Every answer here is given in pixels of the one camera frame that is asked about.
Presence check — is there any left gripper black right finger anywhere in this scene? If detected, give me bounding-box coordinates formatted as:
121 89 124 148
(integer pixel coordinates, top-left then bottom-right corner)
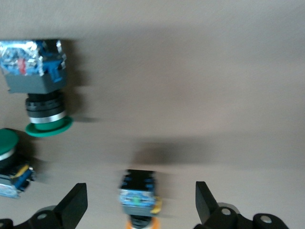
193 181 253 229

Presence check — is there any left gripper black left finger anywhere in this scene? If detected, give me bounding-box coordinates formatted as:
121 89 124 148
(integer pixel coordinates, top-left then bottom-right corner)
16 183 88 229

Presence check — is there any yellow push button green indicator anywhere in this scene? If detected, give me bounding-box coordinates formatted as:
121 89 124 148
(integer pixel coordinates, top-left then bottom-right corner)
118 169 163 229

